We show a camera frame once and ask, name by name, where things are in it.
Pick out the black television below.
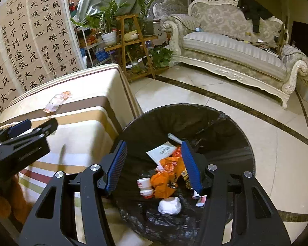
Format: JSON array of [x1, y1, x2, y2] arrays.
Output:
[[290, 21, 308, 57]]

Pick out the white snack wrapper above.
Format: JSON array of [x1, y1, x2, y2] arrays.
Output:
[[192, 190, 206, 208]]

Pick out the small leafy floor plant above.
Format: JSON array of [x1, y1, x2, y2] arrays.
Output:
[[150, 46, 173, 68]]

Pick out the orange plastic bag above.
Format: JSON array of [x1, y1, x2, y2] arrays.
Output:
[[150, 156, 185, 199]]

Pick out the clutter on sofa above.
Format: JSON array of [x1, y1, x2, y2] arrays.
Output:
[[237, 21, 288, 55]]

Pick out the teal white tube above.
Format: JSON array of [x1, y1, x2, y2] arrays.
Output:
[[167, 133, 182, 145]]

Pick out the calligraphy wall scroll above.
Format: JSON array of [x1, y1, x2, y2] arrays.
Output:
[[0, 0, 86, 115]]

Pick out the white metal shelf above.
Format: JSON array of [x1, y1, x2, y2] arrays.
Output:
[[75, 26, 111, 68]]

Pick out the small white yogurt bottle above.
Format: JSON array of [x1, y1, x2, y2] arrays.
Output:
[[137, 178, 154, 199]]

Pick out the tall green plant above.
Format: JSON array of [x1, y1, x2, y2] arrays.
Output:
[[136, 0, 155, 37]]

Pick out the black lined trash bin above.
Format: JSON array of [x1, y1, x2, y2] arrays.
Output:
[[112, 104, 255, 245]]

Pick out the black jacket on sofa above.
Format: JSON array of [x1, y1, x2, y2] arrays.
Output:
[[238, 0, 274, 33]]

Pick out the white bag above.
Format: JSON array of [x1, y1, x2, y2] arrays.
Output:
[[158, 197, 182, 215]]

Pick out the striped tablecloth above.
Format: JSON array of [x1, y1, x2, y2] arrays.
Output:
[[0, 63, 155, 246]]

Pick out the wooden plant stand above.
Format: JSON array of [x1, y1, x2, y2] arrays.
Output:
[[105, 14, 157, 82]]

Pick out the potted plant white pot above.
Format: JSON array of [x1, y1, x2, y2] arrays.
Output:
[[70, 0, 129, 47]]

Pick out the pink white wrapper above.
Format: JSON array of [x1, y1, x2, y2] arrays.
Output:
[[43, 91, 71, 113]]

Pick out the ornate white sofa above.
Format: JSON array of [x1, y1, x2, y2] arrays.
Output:
[[153, 0, 308, 108]]

